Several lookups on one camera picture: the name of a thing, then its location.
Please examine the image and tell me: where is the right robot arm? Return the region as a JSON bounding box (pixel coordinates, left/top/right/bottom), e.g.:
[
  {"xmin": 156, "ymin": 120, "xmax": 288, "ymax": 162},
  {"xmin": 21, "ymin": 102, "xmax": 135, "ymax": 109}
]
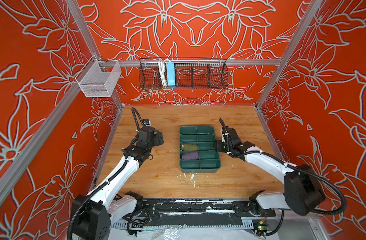
[{"xmin": 214, "ymin": 126, "xmax": 347, "ymax": 216}]

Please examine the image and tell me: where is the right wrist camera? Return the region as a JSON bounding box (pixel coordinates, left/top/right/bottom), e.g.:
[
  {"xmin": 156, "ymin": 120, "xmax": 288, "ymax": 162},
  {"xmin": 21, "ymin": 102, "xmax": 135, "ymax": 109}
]
[{"xmin": 221, "ymin": 130, "xmax": 228, "ymax": 143}]

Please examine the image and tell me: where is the green divided tray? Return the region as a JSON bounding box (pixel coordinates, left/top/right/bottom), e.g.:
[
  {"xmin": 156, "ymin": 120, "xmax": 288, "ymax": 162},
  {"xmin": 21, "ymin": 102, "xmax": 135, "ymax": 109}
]
[{"xmin": 180, "ymin": 126, "xmax": 221, "ymax": 174}]

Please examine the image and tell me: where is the clear plastic bin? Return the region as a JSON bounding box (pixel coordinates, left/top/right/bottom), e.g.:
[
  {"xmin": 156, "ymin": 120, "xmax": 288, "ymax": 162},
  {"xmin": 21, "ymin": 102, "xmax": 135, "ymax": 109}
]
[{"xmin": 76, "ymin": 56, "xmax": 122, "ymax": 98}]

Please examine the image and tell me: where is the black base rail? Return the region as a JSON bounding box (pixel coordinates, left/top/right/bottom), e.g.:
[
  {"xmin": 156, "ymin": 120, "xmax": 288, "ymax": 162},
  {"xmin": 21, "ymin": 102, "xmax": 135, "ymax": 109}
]
[{"xmin": 130, "ymin": 198, "xmax": 276, "ymax": 231}]

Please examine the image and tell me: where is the light blue box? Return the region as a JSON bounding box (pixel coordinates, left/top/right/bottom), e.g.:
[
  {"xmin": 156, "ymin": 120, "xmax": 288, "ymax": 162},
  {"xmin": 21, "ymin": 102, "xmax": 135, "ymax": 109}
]
[{"xmin": 166, "ymin": 62, "xmax": 176, "ymax": 89}]

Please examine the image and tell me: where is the black wire basket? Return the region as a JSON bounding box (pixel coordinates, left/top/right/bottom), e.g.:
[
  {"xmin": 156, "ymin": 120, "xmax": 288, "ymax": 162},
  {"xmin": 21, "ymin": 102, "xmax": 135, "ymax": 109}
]
[{"xmin": 139, "ymin": 58, "xmax": 229, "ymax": 90}]

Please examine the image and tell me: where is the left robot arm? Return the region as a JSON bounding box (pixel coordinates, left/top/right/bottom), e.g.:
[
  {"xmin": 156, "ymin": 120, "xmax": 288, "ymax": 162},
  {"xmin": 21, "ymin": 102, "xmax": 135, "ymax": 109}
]
[{"xmin": 67, "ymin": 126, "xmax": 164, "ymax": 240}]

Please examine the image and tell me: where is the white cable bundle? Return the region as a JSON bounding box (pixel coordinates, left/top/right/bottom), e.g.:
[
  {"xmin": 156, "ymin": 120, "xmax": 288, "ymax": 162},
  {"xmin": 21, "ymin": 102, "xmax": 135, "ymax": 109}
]
[{"xmin": 158, "ymin": 59, "xmax": 168, "ymax": 88}]

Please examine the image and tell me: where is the purple sock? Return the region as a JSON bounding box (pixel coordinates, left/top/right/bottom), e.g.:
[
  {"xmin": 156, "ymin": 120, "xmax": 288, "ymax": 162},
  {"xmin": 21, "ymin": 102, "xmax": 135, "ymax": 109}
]
[{"xmin": 181, "ymin": 152, "xmax": 199, "ymax": 161}]

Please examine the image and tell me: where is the green striped sock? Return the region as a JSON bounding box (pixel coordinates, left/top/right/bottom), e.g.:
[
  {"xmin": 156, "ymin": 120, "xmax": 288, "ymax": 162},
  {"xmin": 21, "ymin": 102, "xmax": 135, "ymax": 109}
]
[{"xmin": 181, "ymin": 144, "xmax": 198, "ymax": 152}]

